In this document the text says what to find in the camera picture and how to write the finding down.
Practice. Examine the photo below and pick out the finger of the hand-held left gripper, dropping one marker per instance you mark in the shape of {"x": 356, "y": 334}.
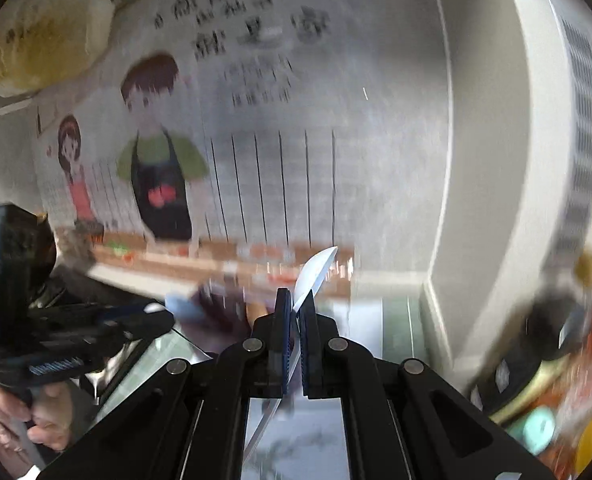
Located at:
{"x": 135, "y": 320}

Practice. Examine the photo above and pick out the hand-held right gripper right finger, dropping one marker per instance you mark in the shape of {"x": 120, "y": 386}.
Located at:
{"x": 308, "y": 355}

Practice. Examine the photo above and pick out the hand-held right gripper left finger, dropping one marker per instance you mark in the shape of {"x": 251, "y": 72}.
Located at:
{"x": 282, "y": 350}

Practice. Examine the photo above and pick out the purple utensil box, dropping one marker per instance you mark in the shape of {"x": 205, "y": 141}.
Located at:
{"x": 215, "y": 320}

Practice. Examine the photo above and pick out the white spoon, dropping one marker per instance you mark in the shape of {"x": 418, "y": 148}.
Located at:
{"x": 316, "y": 270}

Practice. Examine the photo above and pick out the person's left hand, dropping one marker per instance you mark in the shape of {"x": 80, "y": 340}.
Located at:
{"x": 55, "y": 420}

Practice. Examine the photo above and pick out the green and white tablecloth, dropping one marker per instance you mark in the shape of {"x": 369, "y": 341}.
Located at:
{"x": 316, "y": 435}

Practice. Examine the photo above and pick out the dark soy sauce bottle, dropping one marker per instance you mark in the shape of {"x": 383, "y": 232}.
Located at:
{"x": 526, "y": 360}

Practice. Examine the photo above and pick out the salt shaker with teal lid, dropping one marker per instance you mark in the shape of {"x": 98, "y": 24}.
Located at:
{"x": 531, "y": 430}

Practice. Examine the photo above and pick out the yellowish plastic bag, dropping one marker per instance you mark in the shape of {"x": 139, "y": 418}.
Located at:
{"x": 40, "y": 35}

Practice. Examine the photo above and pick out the cartoon couple wall poster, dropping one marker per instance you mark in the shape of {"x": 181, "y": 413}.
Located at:
{"x": 276, "y": 160}

